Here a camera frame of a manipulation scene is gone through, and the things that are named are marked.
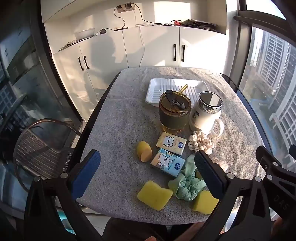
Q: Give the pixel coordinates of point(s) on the grey towel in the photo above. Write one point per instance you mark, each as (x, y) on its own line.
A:
(120, 139)

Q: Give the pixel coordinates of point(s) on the yellow rectangular sponge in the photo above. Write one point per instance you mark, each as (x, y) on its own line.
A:
(153, 195)
(203, 204)

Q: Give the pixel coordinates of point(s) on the stack of dark papers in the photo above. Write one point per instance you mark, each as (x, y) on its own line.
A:
(201, 24)

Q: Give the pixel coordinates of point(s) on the black flat device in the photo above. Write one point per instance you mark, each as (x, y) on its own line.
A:
(120, 28)

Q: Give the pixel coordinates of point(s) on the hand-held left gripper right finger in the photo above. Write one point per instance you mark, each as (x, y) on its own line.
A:
(208, 172)

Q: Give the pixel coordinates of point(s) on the white mug silver lid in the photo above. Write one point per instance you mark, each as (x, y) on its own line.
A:
(203, 118)

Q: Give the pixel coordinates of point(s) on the loose papers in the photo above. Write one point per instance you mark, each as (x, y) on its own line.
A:
(69, 44)

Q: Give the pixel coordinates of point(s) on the black power adapter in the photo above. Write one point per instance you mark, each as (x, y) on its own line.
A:
(103, 30)

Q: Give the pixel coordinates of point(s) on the amber straw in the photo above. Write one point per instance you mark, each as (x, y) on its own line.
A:
(181, 89)

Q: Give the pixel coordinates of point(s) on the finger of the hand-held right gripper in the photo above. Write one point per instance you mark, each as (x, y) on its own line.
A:
(292, 152)
(268, 160)

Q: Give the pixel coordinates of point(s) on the metal mesh chair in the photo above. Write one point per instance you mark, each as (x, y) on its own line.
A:
(41, 153)

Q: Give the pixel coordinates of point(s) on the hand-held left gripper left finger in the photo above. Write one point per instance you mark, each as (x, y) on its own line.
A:
(86, 171)

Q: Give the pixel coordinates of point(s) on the red small item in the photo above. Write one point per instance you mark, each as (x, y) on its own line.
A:
(178, 22)

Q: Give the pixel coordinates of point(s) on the egg-shaped yellow sponge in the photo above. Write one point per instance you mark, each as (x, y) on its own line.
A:
(143, 150)

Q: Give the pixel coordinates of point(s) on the blue tissue pack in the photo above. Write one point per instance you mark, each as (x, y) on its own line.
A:
(166, 162)

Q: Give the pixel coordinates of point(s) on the wall socket with plugs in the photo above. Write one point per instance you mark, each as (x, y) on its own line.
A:
(126, 7)

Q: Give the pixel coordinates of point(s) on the white bowl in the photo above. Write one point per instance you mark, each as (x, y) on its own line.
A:
(84, 33)

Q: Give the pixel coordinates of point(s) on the amber glass cup green sleeve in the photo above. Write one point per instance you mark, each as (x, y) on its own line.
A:
(173, 120)

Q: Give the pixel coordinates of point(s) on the yellow tissue pack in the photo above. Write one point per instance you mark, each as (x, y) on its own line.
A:
(170, 143)

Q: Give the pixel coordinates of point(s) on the cream scrunchie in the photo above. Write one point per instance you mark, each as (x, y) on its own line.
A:
(198, 141)

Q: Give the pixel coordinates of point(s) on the green scrunchie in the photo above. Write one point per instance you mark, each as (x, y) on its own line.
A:
(187, 183)

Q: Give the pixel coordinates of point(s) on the white ribbed tray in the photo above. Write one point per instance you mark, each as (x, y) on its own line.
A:
(157, 89)

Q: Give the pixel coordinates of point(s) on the beige fabric item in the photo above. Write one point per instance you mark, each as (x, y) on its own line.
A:
(219, 163)

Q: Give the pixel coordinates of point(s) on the white base cabinet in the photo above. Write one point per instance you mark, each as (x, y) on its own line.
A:
(150, 46)

